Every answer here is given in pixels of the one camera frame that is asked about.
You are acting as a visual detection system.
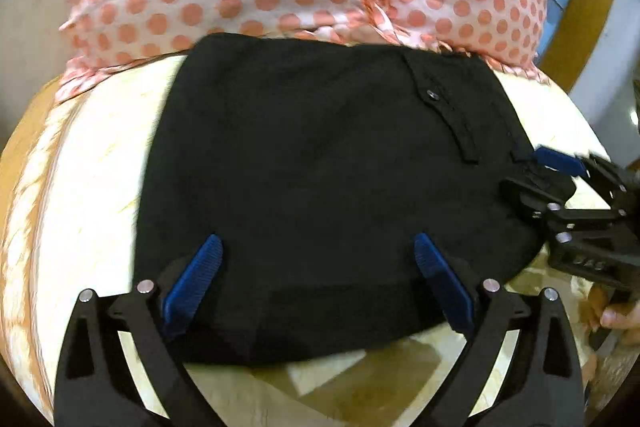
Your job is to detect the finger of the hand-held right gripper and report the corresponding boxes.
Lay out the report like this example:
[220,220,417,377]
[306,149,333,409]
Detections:
[499,177,617,239]
[532,146,632,208]

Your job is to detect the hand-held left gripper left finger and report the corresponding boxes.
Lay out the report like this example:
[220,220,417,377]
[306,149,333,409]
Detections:
[52,233,223,427]

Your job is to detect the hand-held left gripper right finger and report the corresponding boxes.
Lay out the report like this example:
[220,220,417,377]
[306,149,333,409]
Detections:
[414,232,586,427]

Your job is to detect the black pants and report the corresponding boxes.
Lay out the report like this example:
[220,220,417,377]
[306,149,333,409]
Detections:
[134,33,577,365]

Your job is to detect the person's right hand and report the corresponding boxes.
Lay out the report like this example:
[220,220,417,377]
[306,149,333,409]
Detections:
[582,286,640,349]

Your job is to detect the wooden window frame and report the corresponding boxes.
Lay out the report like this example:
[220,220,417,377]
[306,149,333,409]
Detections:
[534,0,622,94]

